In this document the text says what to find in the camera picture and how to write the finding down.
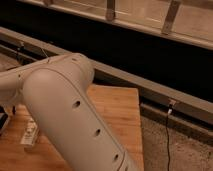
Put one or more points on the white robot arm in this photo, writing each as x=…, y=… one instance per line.
x=54, y=91

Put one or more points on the white plastic bottle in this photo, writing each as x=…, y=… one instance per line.
x=30, y=134

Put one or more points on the black object at left edge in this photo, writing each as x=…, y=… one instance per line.
x=6, y=113

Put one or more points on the metal window frame rail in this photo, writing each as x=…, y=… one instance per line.
x=184, y=103

